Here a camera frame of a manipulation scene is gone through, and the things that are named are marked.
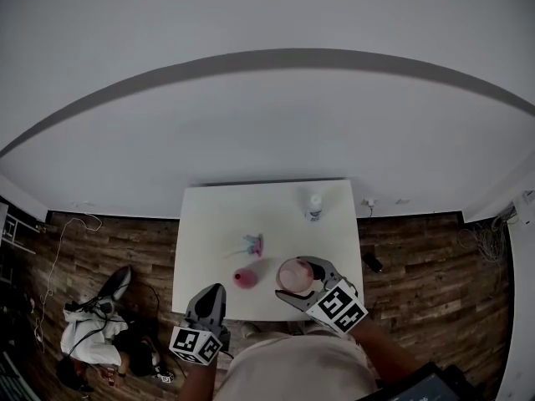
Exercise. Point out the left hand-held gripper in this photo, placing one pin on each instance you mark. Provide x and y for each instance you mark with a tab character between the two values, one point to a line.
194	345

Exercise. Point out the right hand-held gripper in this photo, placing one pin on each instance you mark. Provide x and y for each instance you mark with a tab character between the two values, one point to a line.
338	307

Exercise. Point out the pink dimpled glass cup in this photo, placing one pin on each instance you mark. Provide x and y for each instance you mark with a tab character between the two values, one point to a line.
294	276

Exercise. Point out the red pink bottle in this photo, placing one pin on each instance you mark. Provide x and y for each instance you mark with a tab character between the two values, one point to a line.
246	278

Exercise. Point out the person's left forearm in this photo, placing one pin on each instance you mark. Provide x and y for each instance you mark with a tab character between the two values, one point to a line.
198	382

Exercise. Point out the person's right forearm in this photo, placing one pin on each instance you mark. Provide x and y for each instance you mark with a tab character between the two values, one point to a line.
380	349

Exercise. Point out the small clear white-capped bottle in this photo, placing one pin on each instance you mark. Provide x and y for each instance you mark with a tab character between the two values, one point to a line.
314	209

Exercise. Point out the person's right shoe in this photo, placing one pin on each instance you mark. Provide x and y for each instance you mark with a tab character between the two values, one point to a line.
305	327

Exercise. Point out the person's shoe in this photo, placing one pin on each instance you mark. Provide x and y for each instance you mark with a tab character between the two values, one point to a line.
250	328
305	327

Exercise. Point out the person's left shoe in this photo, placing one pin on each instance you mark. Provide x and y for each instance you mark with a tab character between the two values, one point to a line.
250	328

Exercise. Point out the black flat device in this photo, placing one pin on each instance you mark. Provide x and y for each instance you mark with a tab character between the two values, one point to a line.
372	262

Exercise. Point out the white square table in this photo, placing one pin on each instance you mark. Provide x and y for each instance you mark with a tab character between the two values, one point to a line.
267	215

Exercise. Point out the person's beige shirt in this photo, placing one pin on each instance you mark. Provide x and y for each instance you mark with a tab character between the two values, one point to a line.
292	370

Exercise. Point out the black metal rack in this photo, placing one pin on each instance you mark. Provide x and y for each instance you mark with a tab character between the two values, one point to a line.
14	378

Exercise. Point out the white desk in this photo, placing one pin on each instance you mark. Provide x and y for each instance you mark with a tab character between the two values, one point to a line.
12	228

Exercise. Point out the white wall box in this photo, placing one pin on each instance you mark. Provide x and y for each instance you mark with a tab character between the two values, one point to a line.
522	205

